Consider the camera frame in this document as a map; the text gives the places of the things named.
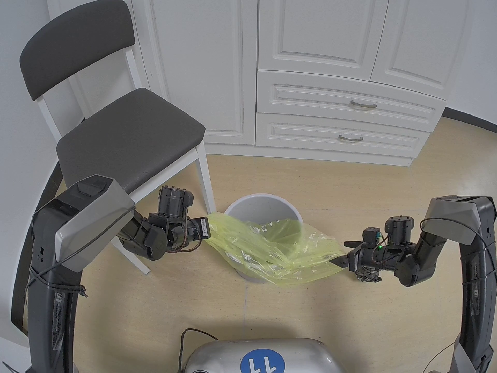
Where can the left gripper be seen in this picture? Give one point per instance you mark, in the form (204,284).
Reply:
(194,235)

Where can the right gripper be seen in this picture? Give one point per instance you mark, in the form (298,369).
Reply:
(367,258)

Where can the black plastic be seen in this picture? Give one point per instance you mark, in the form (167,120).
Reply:
(368,276)

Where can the yellow plastic bag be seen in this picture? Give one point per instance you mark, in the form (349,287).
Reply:
(271,251)

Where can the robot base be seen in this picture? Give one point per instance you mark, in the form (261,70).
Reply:
(264,356)

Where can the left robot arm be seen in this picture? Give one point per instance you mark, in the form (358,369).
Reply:
(89,220)

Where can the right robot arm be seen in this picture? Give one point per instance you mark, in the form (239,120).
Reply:
(446,216)

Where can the white trash bin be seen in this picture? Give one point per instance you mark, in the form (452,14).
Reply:
(264,208)

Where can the grey and white chair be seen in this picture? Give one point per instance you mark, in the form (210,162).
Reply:
(128,142)

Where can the white wardrobe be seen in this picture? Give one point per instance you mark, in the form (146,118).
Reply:
(318,33)

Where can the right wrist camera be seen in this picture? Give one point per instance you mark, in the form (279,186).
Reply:
(372,236)

